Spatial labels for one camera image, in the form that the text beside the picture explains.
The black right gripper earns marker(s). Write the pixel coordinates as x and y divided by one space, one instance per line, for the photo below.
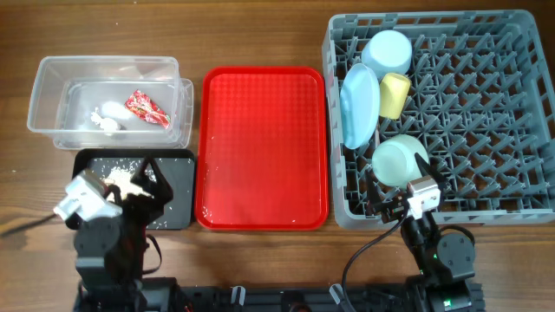
375 202

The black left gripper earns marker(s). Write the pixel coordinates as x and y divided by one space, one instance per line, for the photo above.
161 191

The rice and food scraps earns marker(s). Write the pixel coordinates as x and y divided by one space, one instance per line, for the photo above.
118 171

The light green bowl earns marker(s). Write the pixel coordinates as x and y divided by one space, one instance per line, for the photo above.
394 163

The red snack wrapper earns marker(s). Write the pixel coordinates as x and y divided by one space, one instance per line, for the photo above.
144 108

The yellow plastic cup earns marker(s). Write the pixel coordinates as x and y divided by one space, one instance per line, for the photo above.
393 91

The light blue plate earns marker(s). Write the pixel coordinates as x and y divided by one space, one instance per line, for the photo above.
360 105

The light blue small bowl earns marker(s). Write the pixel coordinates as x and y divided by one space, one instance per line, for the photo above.
389 51

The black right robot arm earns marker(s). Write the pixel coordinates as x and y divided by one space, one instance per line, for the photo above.
444 255

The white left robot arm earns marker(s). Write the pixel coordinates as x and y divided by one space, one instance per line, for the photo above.
111 241

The black waste tray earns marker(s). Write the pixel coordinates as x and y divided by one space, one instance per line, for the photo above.
178 167

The grey-blue dishwasher rack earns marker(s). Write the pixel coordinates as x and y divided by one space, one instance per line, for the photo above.
481 102

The crumpled white tissue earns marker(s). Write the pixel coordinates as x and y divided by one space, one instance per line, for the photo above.
105 124

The clear plastic bin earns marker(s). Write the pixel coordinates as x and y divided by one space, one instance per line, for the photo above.
67 89

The red plastic tray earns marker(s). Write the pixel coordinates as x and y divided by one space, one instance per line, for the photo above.
262 158

